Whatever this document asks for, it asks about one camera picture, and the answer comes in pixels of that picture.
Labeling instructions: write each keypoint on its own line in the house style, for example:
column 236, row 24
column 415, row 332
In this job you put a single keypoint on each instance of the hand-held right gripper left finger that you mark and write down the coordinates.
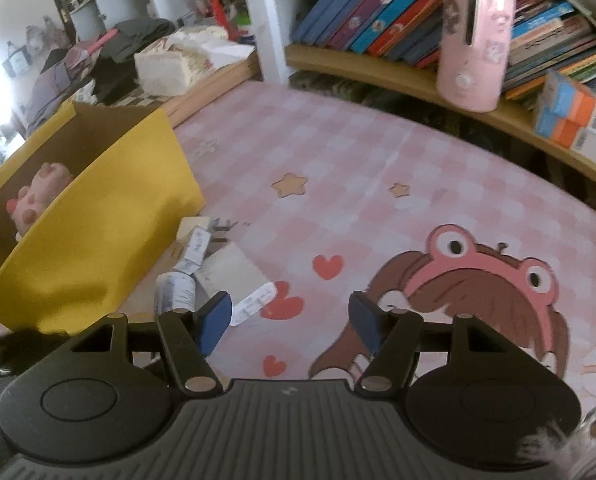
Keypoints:
column 215, row 319

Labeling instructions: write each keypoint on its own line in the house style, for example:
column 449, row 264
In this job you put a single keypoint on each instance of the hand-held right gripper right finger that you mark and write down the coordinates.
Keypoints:
column 369, row 322

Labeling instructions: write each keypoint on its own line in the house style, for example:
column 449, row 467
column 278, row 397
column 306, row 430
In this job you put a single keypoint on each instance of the white labelled strip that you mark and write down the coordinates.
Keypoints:
column 195, row 250
column 253, row 302

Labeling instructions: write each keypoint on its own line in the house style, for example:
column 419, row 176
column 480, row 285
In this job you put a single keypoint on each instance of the yellow cardboard box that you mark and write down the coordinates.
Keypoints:
column 112, row 220

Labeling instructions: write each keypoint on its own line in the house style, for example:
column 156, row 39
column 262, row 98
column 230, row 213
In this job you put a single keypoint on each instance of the pink plush toy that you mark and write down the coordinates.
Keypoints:
column 40, row 195

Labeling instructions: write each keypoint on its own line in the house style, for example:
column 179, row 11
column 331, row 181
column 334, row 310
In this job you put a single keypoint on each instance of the cream eraser block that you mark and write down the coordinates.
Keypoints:
column 193, row 227

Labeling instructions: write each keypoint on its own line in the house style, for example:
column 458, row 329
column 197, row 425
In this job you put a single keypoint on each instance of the pink printed desk mat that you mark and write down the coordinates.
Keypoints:
column 353, row 160

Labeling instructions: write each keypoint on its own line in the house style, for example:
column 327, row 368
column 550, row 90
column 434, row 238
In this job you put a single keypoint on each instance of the grey fluffy pompom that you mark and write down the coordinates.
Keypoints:
column 558, row 447

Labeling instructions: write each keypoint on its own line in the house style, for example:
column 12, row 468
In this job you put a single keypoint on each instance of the white tissue pack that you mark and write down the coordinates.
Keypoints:
column 177, row 62

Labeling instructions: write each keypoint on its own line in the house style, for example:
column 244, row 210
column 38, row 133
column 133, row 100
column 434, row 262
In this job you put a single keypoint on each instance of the orange and blue box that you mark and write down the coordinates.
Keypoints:
column 563, row 137
column 578, row 102

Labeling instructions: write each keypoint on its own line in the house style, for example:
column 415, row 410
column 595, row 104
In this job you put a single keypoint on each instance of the grey purple cloth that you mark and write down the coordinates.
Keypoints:
column 57, row 90

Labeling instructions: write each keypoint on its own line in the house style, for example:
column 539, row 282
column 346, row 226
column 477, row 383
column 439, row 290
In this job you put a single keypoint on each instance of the dark cloth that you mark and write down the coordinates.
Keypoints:
column 127, row 45

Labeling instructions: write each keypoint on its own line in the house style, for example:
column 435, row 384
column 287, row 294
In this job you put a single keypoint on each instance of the pink cylindrical holder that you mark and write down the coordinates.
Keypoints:
column 473, row 45

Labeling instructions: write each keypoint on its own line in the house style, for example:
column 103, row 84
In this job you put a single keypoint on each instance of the pink stick toy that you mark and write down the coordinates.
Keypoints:
column 95, row 46

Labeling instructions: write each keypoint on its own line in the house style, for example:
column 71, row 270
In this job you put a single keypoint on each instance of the white bookshelf with wooden shelves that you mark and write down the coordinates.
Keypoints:
column 268, row 20

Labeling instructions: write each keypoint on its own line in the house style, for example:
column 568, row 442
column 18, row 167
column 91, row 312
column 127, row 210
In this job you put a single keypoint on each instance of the red toy bottle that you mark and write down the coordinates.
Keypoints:
column 218, row 12

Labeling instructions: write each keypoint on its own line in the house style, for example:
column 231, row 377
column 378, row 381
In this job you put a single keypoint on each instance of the row of children's books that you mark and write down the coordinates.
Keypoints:
column 378, row 10

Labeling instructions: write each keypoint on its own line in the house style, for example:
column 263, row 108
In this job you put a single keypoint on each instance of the white side shelf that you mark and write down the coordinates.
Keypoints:
column 122, row 5

